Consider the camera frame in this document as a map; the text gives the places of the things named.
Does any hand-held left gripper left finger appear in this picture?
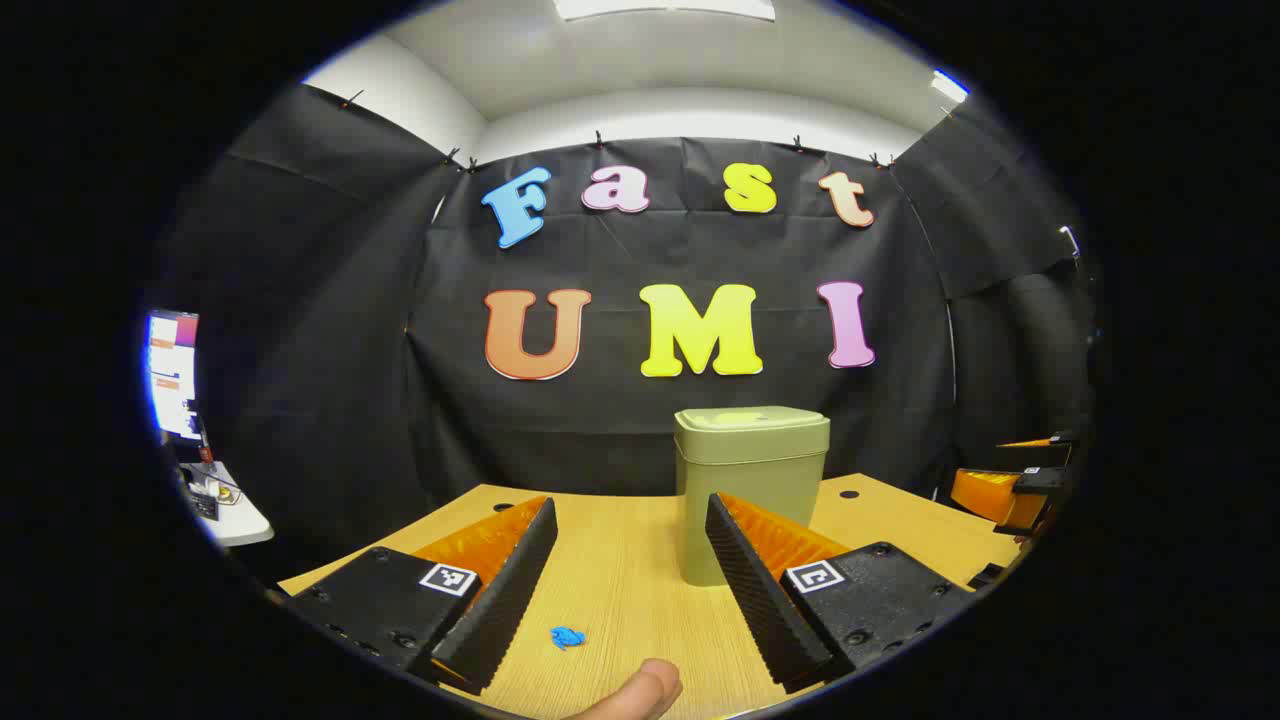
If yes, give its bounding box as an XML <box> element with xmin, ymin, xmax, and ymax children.
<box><xmin>285</xmin><ymin>495</ymin><xmax>559</xmax><ymax>697</ymax></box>

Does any computer monitor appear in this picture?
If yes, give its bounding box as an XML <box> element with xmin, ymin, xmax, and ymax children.
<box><xmin>147</xmin><ymin>310</ymin><xmax>206</xmax><ymax>443</ymax></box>

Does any white side table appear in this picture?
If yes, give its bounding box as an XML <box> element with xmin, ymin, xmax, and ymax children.
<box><xmin>180</xmin><ymin>460</ymin><xmax>275</xmax><ymax>548</ymax></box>

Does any black backdrop cloth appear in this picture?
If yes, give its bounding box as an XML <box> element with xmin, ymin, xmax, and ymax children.
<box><xmin>150</xmin><ymin>82</ymin><xmax>1101</xmax><ymax>581</ymax></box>

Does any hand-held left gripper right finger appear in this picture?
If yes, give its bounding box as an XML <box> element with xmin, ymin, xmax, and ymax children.
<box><xmin>704</xmin><ymin>491</ymin><xmax>976</xmax><ymax>691</ymax></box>

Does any green desktop garbage bin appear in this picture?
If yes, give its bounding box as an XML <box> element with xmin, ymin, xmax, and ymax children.
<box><xmin>673</xmin><ymin>405</ymin><xmax>832</xmax><ymax>587</ymax></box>

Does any wooden desktop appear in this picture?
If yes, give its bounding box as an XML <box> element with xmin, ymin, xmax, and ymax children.
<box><xmin>278</xmin><ymin>473</ymin><xmax>1023</xmax><ymax>720</ymax></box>

